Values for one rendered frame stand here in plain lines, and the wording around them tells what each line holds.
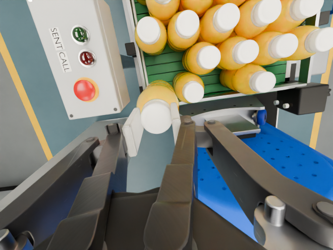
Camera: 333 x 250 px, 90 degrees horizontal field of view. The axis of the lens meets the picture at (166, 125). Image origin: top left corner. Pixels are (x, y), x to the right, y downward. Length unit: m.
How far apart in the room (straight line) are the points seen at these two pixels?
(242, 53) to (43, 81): 1.56
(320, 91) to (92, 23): 0.51
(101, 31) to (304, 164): 0.43
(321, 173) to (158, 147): 1.33
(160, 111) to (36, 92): 1.61
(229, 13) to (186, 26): 0.07
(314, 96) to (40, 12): 0.58
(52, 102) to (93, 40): 1.42
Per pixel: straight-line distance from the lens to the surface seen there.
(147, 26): 0.33
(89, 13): 0.33
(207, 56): 0.33
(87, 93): 0.32
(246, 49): 0.35
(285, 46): 0.39
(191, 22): 0.33
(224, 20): 0.34
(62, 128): 1.76
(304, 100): 0.53
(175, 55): 0.50
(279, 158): 0.41
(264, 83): 0.37
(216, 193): 0.31
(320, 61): 0.72
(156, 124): 0.20
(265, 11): 0.37
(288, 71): 0.62
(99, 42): 0.32
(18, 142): 2.05
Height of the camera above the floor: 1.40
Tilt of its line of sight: 70 degrees down
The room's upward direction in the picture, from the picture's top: 178 degrees clockwise
